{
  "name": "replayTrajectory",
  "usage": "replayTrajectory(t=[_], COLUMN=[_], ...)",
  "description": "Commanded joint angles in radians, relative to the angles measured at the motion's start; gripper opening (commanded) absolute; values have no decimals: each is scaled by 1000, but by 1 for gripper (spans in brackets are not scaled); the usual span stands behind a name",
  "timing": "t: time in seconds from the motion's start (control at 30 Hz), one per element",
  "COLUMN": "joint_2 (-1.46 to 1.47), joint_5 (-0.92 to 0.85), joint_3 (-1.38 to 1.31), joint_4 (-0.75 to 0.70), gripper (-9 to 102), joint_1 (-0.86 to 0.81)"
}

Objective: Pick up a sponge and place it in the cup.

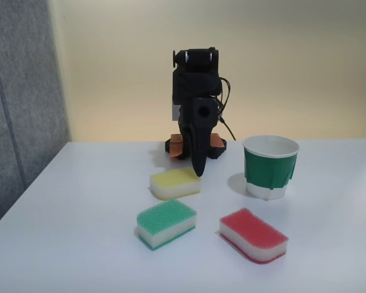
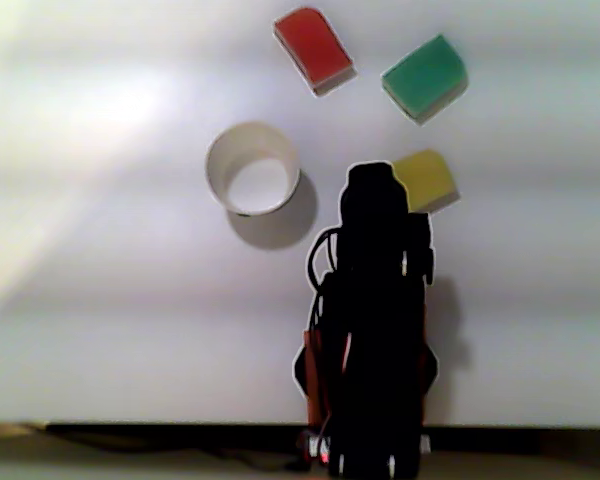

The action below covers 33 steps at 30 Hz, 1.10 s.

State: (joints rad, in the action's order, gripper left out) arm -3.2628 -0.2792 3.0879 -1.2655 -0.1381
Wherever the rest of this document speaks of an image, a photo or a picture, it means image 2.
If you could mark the red and white sponge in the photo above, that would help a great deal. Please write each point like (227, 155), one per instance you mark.
(314, 47)

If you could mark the yellow and white sponge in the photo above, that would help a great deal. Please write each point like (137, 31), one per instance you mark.
(427, 177)

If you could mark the green and white sponge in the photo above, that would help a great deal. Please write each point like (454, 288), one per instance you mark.
(425, 77)

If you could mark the green and white paper cup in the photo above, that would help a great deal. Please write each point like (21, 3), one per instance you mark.
(220, 165)

